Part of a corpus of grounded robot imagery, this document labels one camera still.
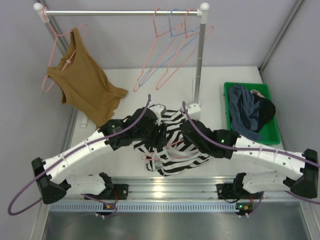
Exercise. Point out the white slotted cable duct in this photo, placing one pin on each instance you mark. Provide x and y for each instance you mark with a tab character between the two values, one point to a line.
146	207

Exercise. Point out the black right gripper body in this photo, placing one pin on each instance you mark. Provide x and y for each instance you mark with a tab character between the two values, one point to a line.
202	148

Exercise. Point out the brown tank top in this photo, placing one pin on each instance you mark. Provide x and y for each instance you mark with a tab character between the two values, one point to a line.
84	84

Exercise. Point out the aluminium rail frame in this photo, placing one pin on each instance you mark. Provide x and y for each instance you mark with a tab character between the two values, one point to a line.
213	180

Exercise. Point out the pink garment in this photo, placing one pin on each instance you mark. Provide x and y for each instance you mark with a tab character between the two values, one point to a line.
256	92

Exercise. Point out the blue grey garment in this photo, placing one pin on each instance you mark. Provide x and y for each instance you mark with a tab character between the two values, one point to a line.
244	112

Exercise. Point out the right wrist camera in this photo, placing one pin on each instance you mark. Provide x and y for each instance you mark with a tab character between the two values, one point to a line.
194	111

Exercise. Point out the green plastic bin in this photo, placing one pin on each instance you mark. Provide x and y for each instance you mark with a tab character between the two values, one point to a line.
270	132

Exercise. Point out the black white striped tank top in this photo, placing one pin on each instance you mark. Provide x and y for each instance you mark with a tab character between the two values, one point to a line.
167	166

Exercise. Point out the black garment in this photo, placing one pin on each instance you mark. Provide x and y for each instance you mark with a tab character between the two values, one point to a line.
266	111

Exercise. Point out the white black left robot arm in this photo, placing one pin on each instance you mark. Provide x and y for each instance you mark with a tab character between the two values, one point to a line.
55	176

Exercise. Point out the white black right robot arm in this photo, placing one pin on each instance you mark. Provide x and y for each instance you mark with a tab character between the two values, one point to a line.
293	172

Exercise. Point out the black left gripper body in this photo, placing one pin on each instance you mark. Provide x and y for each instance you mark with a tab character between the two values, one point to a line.
160	135

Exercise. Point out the white clothes rack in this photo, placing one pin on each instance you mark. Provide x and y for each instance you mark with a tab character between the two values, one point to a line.
202	12

